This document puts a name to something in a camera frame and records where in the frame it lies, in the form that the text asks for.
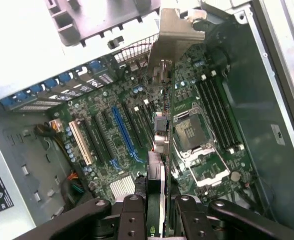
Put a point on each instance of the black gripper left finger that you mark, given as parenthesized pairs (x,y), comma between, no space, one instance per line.
(133,220)

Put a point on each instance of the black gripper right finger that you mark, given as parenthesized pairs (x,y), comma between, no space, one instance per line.
(194,222)

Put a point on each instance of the silver chipset heat sink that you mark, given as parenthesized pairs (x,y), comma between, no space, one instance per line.
(121,187)

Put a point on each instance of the metal socket cover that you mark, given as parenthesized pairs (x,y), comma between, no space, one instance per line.
(212,180)

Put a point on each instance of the silver coin battery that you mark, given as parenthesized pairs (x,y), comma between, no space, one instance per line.
(235,176)

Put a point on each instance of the long black expansion slot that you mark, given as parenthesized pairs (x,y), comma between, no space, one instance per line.
(102,138)
(92,141)

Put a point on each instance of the blue expansion slot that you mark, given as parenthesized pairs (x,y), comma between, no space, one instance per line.
(123,132)

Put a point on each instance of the CPU socket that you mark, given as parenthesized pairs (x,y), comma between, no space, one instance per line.
(189,130)

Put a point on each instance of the white expansion slot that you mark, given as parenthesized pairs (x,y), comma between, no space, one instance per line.
(80,142)

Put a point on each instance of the green motherboard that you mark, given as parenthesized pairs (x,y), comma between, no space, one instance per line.
(126,95)

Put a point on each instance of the open black PC case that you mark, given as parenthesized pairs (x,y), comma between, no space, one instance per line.
(24,150)

